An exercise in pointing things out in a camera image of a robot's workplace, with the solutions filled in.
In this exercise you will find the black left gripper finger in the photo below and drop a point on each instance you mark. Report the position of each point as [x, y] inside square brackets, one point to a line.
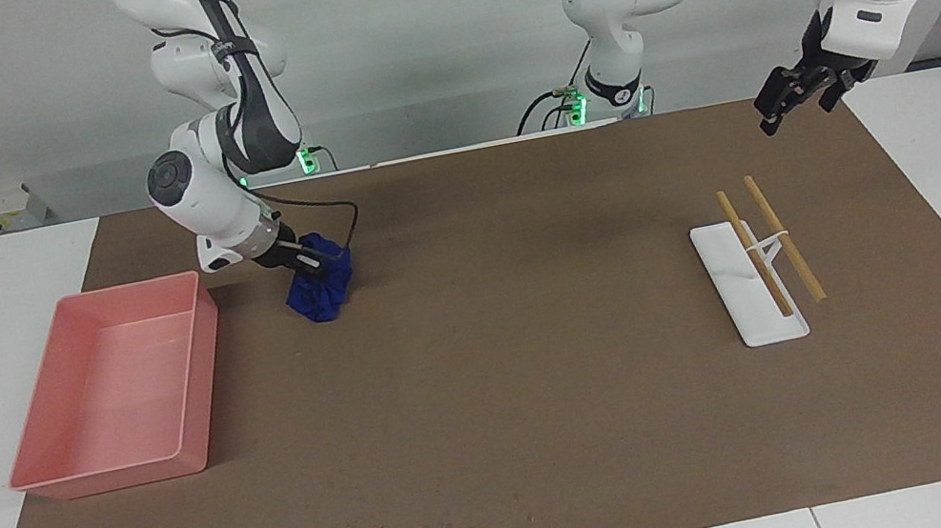
[784, 93]
[844, 89]

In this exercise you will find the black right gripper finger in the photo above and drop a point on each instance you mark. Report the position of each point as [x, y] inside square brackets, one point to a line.
[322, 257]

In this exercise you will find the pink plastic bin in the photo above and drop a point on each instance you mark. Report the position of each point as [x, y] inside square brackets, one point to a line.
[116, 394]

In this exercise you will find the blue towel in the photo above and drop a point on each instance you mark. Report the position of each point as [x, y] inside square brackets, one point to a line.
[321, 295]

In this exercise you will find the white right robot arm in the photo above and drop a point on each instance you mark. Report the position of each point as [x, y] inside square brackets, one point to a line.
[212, 198]

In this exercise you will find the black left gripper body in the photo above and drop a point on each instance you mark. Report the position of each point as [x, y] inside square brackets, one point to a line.
[820, 52]

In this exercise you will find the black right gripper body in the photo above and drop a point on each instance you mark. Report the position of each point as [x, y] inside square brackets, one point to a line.
[282, 251]

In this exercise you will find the white rack with wooden bars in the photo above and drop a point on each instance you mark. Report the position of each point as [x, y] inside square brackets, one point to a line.
[766, 318]

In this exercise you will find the brown table mat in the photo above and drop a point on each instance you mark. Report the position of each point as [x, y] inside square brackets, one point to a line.
[495, 347]

